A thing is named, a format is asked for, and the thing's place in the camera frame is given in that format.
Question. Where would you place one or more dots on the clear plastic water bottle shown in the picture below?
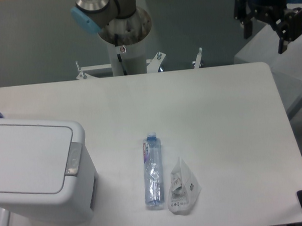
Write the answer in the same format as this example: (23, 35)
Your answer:
(153, 172)

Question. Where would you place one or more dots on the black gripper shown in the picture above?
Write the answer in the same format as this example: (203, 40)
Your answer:
(287, 23)

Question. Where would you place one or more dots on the grey trash can push button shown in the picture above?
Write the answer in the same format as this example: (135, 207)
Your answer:
(73, 160)

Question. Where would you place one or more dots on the white box beside table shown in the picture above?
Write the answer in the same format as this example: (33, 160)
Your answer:
(286, 68)

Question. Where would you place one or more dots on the crumpled white plastic wrapper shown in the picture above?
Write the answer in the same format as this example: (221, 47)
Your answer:
(184, 189)

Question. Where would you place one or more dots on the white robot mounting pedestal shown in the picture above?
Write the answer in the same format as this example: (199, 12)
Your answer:
(126, 36)

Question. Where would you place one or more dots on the white metal base frame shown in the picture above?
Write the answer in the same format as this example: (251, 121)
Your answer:
(123, 67)

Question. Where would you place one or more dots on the white trash can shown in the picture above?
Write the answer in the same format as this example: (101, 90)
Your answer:
(33, 158)

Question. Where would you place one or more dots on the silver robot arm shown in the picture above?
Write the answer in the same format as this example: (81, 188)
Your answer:
(93, 15)

